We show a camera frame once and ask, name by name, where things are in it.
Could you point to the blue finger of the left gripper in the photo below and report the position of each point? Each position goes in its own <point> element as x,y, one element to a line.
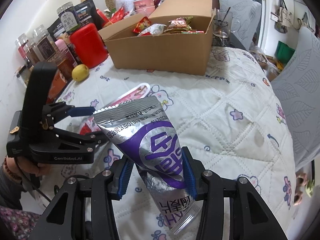
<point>80,111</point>

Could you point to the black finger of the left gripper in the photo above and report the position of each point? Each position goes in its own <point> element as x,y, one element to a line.
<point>95,139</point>

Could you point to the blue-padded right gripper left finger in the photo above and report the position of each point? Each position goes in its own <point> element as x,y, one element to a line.
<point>85,203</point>

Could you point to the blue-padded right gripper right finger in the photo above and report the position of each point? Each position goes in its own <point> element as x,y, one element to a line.
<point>250,216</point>

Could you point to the silver purple snack pouch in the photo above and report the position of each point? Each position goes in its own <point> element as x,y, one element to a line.
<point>142,131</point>

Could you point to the red gold snack packet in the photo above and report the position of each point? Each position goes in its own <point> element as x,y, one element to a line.
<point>142,25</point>

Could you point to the dark cereal snack bag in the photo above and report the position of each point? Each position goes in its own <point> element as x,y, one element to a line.
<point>179,25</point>

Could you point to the red ketchup-style sachet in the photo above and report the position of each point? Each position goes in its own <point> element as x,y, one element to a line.
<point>192,32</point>

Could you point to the person's left hand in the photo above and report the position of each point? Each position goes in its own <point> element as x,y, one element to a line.
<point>13,168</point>

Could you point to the yellow-green lemon fruit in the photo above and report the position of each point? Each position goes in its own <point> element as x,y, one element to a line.
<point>80,73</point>

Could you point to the clear spice jar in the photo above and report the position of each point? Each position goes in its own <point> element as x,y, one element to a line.
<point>45,44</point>

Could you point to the red plastic canister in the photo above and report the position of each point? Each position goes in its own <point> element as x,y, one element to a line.
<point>89,46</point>

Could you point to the dark-labelled jar on canister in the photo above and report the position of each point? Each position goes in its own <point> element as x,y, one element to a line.
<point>68,17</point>

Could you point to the black coffee bag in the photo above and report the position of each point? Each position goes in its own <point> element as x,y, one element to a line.
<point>86,12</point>

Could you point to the white foam board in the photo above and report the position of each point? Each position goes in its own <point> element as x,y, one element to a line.
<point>46,15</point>

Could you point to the brown cardboard box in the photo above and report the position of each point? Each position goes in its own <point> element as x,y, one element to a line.
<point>181,53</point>

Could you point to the pink paper cups stack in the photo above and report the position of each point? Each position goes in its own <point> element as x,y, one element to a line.
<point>144,7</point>

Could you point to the grey covered near chair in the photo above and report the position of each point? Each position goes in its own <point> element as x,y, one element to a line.
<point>297,88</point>

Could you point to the grey covered chair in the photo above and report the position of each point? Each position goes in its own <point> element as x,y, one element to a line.
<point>297,88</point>
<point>246,18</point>

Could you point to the green bag on floor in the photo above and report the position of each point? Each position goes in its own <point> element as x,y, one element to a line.
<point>284,52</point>

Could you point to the glass mug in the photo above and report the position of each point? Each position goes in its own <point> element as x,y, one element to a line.
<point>224,23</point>

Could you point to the grey covered far chair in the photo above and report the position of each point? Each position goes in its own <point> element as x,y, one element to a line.
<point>246,18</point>

